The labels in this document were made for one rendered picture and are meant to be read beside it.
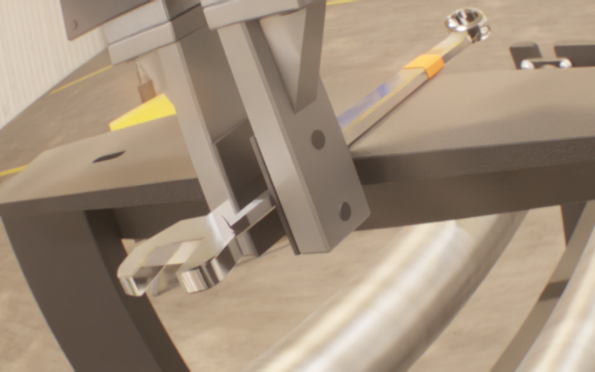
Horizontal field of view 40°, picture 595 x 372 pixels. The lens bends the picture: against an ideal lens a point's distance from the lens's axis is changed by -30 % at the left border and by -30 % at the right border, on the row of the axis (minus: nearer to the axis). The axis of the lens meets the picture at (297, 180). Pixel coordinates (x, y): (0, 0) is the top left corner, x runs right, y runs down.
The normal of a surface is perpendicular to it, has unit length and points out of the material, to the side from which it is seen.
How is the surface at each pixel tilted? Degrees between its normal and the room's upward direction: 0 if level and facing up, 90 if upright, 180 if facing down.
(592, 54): 90
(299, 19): 90
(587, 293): 8
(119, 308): 90
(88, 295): 90
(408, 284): 42
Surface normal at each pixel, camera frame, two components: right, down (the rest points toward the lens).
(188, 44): 0.77, -0.07
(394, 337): 0.61, -0.37
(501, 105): -0.34, -0.89
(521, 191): -0.55, 0.44
